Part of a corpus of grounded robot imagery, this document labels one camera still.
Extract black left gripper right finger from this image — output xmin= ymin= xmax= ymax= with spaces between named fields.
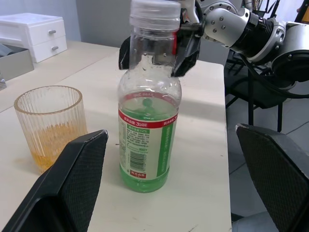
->
xmin=235 ymin=123 xmax=309 ymax=232

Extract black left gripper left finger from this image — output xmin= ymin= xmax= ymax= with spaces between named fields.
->
xmin=0 ymin=129 xmax=109 ymax=232

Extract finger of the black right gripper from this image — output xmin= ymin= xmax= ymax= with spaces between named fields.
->
xmin=118 ymin=36 xmax=132 ymax=71
xmin=170 ymin=40 xmax=202 ymax=78

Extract clear juice bottle green liquid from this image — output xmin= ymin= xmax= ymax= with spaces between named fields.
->
xmin=117 ymin=0 xmax=183 ymax=193

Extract ribbed glass with orange liquid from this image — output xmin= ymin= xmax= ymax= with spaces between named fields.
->
xmin=14 ymin=86 xmax=88 ymax=174

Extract white two-drawer box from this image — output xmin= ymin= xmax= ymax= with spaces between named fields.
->
xmin=0 ymin=14 xmax=68 ymax=64

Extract grey tray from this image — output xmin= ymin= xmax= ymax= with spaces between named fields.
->
xmin=0 ymin=43 xmax=35 ymax=82

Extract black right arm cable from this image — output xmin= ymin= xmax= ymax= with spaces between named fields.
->
xmin=193 ymin=0 xmax=206 ymax=38

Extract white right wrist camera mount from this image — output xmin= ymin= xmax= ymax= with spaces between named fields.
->
xmin=180 ymin=0 xmax=201 ymax=25

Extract black metal chair frame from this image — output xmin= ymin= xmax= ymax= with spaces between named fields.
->
xmin=225 ymin=52 xmax=309 ymax=133

